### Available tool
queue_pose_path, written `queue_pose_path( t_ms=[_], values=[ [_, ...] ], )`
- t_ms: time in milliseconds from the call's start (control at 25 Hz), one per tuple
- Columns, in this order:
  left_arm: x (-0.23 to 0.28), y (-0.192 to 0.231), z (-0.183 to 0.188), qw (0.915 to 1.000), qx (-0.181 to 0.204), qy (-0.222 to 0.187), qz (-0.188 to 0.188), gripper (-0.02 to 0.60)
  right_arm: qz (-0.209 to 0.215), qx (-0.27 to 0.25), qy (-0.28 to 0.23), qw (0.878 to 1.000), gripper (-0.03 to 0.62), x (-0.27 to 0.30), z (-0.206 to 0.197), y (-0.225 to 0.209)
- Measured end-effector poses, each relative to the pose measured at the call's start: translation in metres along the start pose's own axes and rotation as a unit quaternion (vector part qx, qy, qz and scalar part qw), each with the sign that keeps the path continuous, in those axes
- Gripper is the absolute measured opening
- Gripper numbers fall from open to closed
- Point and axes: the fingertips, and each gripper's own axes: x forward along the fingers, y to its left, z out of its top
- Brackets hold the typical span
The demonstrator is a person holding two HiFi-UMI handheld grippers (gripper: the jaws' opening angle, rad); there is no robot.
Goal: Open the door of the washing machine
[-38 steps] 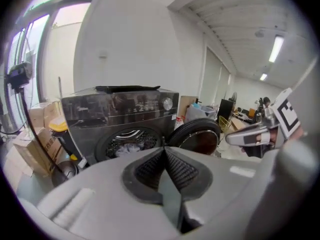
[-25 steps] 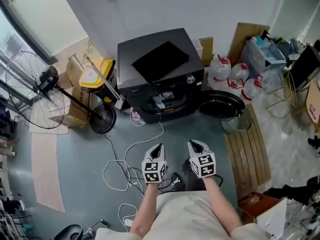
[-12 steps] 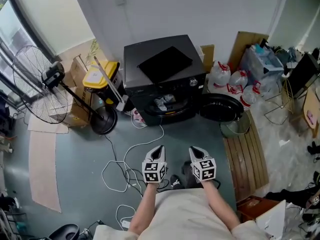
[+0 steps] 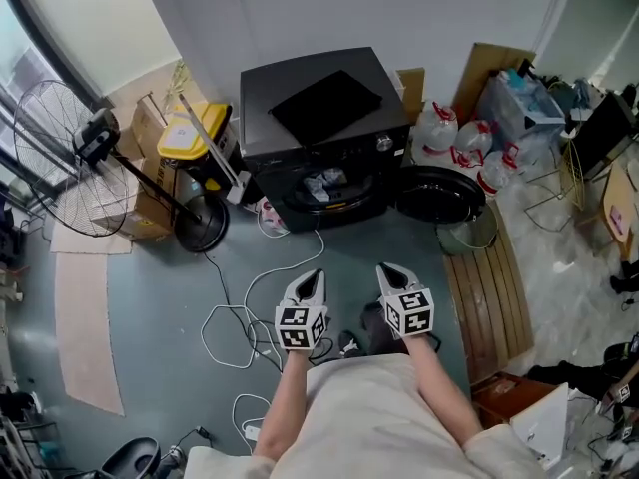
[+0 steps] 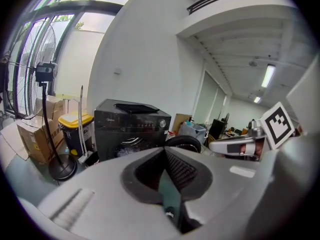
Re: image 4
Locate orange table with white top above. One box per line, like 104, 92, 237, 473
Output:
470, 370, 571, 472

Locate dark grey washing machine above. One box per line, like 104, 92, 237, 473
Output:
238, 46, 414, 235

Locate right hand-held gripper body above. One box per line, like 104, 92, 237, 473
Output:
381, 289, 436, 341

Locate small upright cardboard sheet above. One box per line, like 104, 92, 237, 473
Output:
395, 68, 426, 125

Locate short flat cardboard sheet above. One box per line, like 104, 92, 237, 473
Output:
48, 217, 135, 257

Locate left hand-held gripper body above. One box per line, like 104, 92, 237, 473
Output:
274, 305, 329, 352

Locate person's black trousers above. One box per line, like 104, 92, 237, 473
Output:
359, 300, 403, 357

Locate pink white bag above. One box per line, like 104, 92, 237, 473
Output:
256, 196, 292, 239

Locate wooden slat pallet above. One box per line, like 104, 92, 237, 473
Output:
442, 217, 536, 384

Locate person's left forearm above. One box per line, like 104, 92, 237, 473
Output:
252, 349, 309, 461

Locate large black floor fan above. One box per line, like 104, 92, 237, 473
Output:
12, 80, 231, 254

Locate person's beige shirt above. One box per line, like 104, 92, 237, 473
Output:
183, 350, 550, 479

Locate low wooden table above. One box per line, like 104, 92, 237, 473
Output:
600, 159, 639, 264

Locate yellow wire chair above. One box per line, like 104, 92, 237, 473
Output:
522, 136, 596, 233

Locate black folded cloth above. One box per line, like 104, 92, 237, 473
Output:
268, 69, 385, 148

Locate long flat cardboard sheet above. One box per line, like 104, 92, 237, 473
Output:
52, 250, 126, 417

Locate white crumpled laundry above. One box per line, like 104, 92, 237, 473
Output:
301, 166, 346, 203

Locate black cabinet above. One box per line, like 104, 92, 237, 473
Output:
570, 91, 636, 180

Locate clear water jug red cap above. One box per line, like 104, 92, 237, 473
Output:
456, 119, 496, 162
413, 100, 460, 165
476, 142, 521, 198
450, 145, 484, 170

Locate clear plastic storage box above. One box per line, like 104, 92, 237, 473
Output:
476, 69, 568, 145

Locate white metal pole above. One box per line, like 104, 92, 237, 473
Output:
176, 92, 252, 205

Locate tall upright cardboard sheet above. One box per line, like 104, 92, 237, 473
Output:
451, 41, 538, 124

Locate white floor cable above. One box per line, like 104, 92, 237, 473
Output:
199, 227, 326, 369

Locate person's black white shoe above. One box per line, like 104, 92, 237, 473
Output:
337, 329, 364, 359

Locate person's right forearm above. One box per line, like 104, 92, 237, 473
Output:
402, 339, 483, 451

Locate perforated metal bin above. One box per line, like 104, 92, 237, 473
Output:
432, 211, 500, 258

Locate printed cardboard box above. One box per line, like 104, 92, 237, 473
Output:
92, 155, 177, 241

